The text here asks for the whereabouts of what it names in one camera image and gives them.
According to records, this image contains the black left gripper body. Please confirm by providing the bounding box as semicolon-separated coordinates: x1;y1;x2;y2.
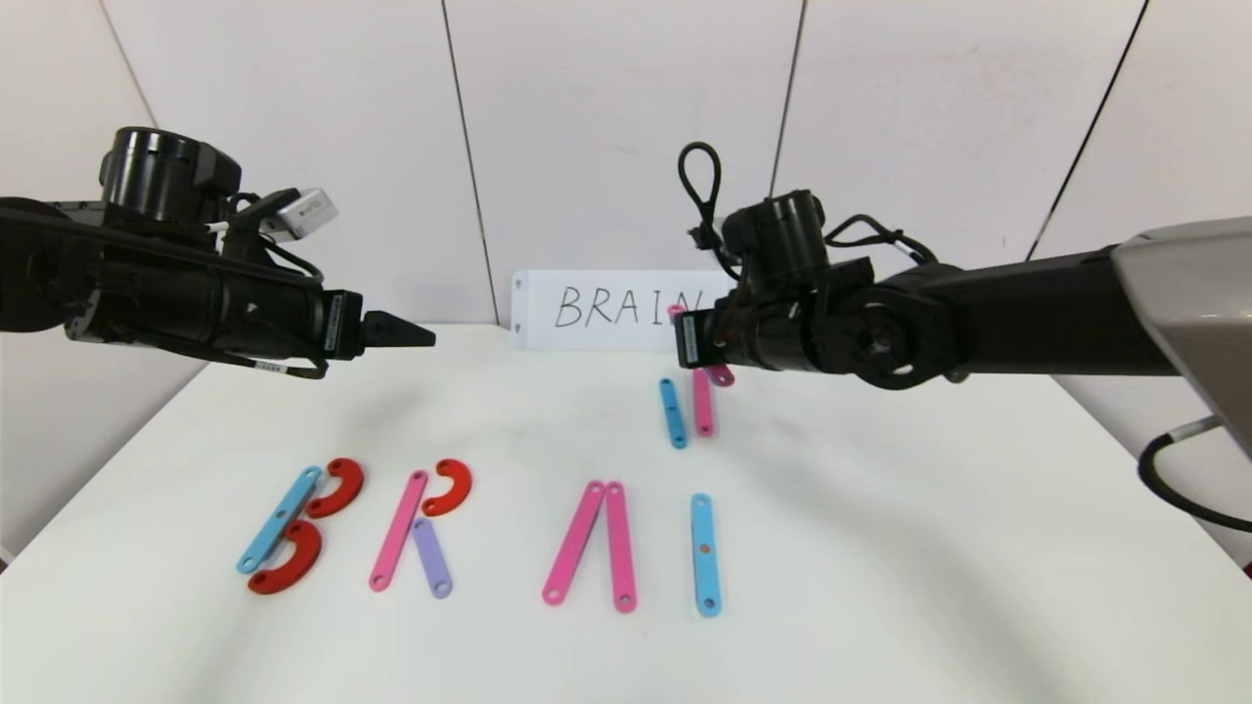
215;261;366;364

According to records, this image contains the small red arc piece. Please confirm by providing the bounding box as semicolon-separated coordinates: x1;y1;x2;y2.
422;459;472;518

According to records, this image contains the long pink bar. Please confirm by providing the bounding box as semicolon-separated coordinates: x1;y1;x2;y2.
542;480;606;605
368;470;430;594
604;482;638;613
668;303;736;388

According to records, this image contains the short purple bar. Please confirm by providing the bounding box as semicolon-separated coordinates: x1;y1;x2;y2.
412;518;454;599

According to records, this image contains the short blue bar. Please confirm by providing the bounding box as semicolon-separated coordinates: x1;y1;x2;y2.
658;378;689;450

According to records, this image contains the white BRAIN sign card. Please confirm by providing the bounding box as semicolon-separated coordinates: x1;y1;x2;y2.
512;271;737;353

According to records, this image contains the large red arc piece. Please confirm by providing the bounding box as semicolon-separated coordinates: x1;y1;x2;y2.
306;458;365;519
247;519;324;595

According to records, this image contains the long blue bar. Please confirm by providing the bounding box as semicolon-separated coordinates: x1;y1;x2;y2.
689;493;722;617
236;466;323;575

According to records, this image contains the thin black left wrist cable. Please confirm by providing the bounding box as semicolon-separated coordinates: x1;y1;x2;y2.
259;235;326;285

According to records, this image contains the black looped right arm cable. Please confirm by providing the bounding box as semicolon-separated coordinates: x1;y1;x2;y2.
678;142;744;285

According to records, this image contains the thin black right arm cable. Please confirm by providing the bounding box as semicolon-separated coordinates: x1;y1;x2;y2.
827;215;938;267

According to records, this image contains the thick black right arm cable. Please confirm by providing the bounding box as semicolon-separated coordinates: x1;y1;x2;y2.
1138;416;1252;535

